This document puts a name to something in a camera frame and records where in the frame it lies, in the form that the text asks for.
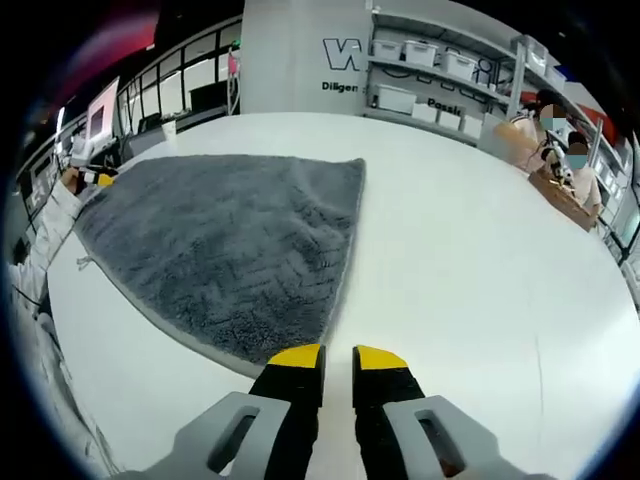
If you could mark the grey towel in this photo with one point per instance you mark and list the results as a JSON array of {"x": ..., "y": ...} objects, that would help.
[{"x": 225, "y": 250}]

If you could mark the open laptop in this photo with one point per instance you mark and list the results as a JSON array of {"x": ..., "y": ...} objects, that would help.
[{"x": 102, "y": 120}]

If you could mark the person's left hand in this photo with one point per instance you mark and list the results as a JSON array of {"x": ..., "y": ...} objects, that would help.
[{"x": 72, "y": 182}]

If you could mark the black monitor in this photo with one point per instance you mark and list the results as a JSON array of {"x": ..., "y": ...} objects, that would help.
[{"x": 210, "y": 97}]

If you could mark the wooden tray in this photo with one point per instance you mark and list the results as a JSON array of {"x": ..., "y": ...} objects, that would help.
[{"x": 565, "y": 205}]

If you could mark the white carton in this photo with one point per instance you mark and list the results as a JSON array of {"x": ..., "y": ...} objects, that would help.
[
  {"x": 450, "y": 120},
  {"x": 426, "y": 113}
]

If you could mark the large white storage bin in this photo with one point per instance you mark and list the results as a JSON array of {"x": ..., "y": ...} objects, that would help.
[{"x": 395, "y": 97}]

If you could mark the white lidded storage bin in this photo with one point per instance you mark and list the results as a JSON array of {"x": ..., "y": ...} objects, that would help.
[
  {"x": 421, "y": 52},
  {"x": 389, "y": 48},
  {"x": 459, "y": 65}
]

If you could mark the clear plastic storage bin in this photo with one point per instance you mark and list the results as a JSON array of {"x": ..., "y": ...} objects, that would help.
[{"x": 534, "y": 52}]

